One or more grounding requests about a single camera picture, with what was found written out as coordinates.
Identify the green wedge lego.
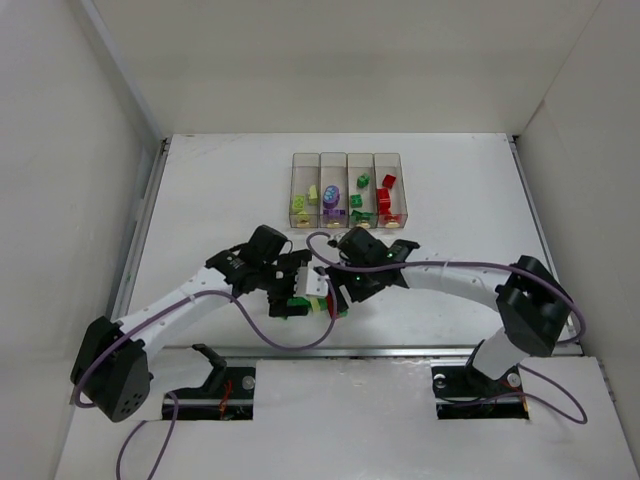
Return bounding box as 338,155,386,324
351,210,375,224

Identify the green square lego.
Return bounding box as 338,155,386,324
356,173,371,189
349,194,364,209

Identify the purple lime lego cluster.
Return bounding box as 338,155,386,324
322,185,341,210

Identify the red round lego stack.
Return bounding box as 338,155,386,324
376,187,392,215

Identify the red green lego stack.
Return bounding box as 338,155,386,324
309,297,334,316

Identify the red square lego brick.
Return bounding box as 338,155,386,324
382,174,397,189

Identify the green purple lego plate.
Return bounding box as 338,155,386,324
278,297,311,319

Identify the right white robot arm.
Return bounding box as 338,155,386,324
329,227,572,382

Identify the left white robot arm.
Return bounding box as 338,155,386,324
70,225,327,423

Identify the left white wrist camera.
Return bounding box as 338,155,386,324
295,266,329,299

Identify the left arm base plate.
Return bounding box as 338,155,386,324
173,366,256,421

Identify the aluminium rail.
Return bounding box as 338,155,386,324
164,341,584,359

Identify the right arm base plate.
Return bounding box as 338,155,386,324
432,365,529,420

